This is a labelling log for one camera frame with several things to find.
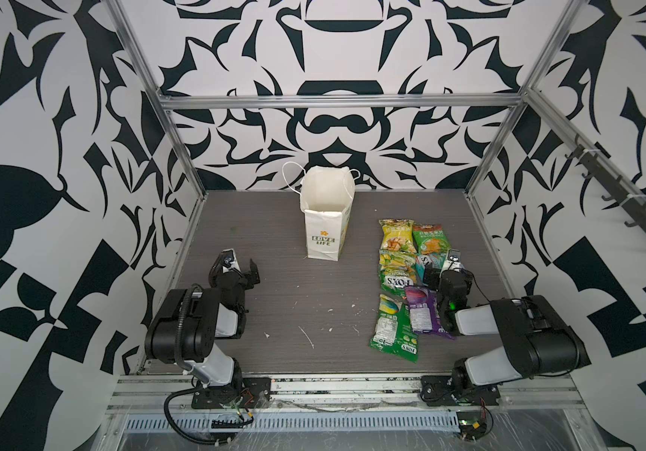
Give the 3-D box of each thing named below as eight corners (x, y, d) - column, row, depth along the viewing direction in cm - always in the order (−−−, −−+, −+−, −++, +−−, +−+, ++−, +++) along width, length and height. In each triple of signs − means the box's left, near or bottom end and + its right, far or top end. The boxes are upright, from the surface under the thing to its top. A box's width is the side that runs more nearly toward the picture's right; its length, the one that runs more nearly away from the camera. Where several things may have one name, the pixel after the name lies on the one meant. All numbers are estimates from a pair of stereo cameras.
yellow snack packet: (380, 252, 102) (382, 245, 99) (375, 222, 111) (377, 215, 108) (415, 252, 102) (418, 245, 99) (408, 222, 111) (411, 215, 108)
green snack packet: (417, 255, 102) (420, 250, 100) (411, 228, 110) (413, 224, 108) (448, 255, 102) (451, 250, 100) (440, 228, 110) (443, 224, 108)
